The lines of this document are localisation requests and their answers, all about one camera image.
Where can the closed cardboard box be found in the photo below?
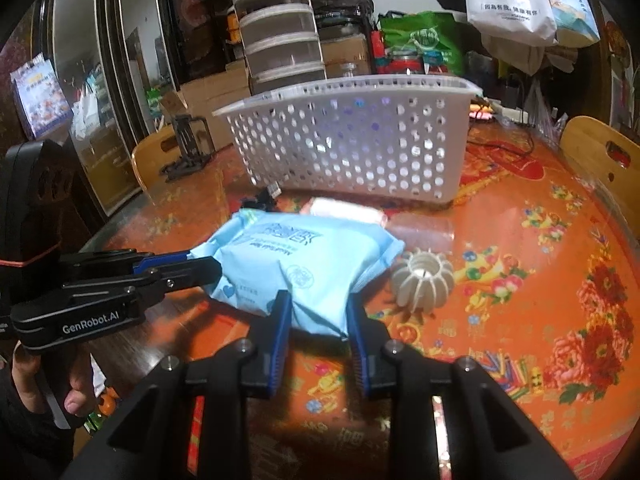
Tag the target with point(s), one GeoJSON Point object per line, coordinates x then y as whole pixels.
{"type": "Point", "coordinates": [215, 85]}

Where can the person's left hand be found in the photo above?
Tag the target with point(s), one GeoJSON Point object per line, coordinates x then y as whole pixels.
{"type": "Point", "coordinates": [30, 385]}

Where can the light blue wet wipes pack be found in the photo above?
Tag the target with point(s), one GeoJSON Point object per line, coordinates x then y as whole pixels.
{"type": "Point", "coordinates": [300, 260]}

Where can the dark glass-door cabinet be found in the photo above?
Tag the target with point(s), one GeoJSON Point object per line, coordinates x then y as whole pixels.
{"type": "Point", "coordinates": [100, 85]}

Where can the open cardboard box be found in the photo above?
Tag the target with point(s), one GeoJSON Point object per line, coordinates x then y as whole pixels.
{"type": "Point", "coordinates": [172, 102]}

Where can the brown cardboard box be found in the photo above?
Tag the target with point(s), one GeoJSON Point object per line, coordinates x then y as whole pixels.
{"type": "Point", "coordinates": [345, 55]}

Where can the wooden chair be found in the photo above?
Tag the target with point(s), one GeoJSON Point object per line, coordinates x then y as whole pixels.
{"type": "Point", "coordinates": [585, 145]}
{"type": "Point", "coordinates": [150, 160]}

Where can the blue printed tote bag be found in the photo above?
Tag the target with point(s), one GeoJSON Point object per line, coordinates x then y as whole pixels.
{"type": "Point", "coordinates": [575, 15]}

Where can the green shopping bag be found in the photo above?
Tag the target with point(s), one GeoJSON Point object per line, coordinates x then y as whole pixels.
{"type": "Point", "coordinates": [430, 35]}

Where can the white perforated plastic basket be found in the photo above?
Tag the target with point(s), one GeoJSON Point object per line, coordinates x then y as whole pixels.
{"type": "Point", "coordinates": [350, 81]}

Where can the purple tissue pack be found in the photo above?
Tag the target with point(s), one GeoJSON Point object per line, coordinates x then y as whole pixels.
{"type": "Point", "coordinates": [358, 105]}

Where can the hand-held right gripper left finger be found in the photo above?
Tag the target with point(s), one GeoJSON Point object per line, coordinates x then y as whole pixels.
{"type": "Point", "coordinates": [280, 340]}

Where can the white tote bag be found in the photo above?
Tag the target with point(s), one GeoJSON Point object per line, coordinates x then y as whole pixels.
{"type": "Point", "coordinates": [510, 0]}

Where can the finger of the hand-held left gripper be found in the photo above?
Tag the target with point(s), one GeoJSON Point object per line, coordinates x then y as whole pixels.
{"type": "Point", "coordinates": [192, 272]}
{"type": "Point", "coordinates": [160, 261]}

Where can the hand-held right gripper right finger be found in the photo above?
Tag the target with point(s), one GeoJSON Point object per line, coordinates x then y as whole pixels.
{"type": "Point", "coordinates": [357, 350]}

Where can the white ribbed round ball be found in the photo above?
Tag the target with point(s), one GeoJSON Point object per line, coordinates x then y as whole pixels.
{"type": "Point", "coordinates": [425, 290]}

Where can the black folding phone stand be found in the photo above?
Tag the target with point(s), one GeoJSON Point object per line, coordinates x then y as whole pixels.
{"type": "Point", "coordinates": [187, 160]}

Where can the small black object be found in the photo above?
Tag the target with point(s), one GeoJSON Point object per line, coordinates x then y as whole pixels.
{"type": "Point", "coordinates": [265, 199]}

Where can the clear zip bag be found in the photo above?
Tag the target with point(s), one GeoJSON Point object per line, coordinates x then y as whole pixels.
{"type": "Point", "coordinates": [425, 230]}

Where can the white stacked drawer tower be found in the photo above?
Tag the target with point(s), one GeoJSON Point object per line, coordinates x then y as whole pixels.
{"type": "Point", "coordinates": [280, 50]}

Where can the red floral tablecloth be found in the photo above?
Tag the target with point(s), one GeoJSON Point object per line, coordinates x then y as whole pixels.
{"type": "Point", "coordinates": [525, 285]}

